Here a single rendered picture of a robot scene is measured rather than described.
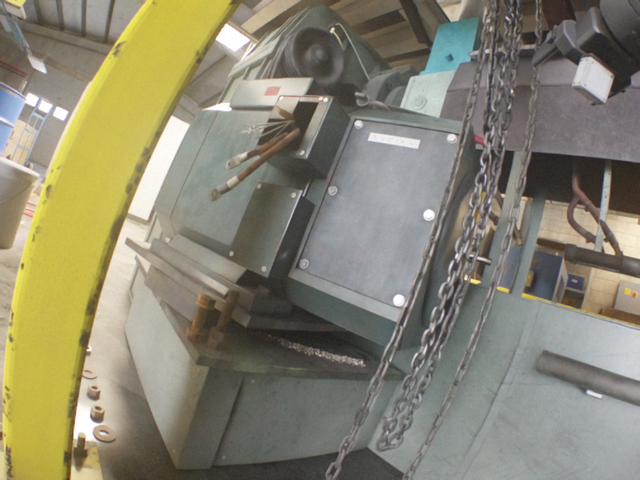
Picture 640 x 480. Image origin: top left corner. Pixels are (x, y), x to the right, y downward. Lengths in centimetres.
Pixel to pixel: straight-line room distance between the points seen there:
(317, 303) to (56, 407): 45
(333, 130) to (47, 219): 46
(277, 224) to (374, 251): 16
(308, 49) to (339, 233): 101
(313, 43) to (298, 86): 72
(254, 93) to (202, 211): 32
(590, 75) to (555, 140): 68
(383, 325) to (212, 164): 55
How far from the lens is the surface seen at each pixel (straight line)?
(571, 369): 75
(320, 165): 58
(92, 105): 37
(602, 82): 44
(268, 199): 57
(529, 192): 142
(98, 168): 36
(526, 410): 86
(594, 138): 109
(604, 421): 86
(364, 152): 59
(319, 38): 151
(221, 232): 72
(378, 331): 56
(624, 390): 76
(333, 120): 59
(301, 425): 83
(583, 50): 45
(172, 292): 73
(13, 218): 174
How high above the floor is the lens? 48
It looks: 5 degrees up
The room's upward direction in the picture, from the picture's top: 21 degrees clockwise
